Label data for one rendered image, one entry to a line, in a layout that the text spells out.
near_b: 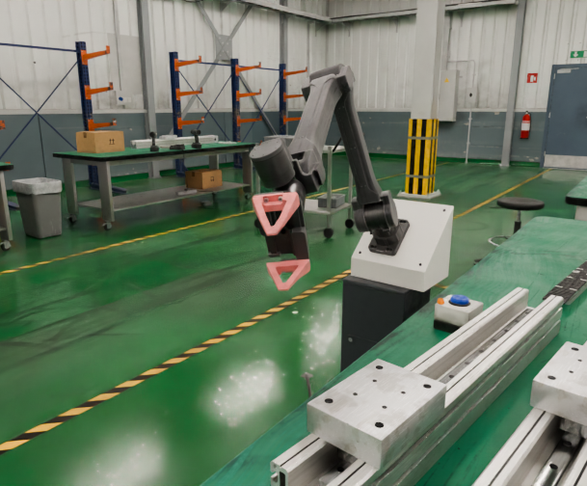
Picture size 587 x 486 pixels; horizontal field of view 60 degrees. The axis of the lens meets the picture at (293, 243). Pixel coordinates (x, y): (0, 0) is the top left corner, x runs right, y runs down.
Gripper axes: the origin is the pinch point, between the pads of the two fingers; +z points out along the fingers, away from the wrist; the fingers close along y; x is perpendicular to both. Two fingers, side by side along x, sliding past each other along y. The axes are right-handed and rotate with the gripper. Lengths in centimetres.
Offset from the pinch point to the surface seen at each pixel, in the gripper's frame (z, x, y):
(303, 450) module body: 21.6, 3.0, -12.8
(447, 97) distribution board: -1107, 216, -386
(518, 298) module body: -30, 44, -37
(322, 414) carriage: 18.1, 5.5, -10.6
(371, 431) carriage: 21.4, 11.3, -9.6
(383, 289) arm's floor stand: -53, 16, -51
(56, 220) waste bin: -358, -295, -188
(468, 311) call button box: -26, 33, -37
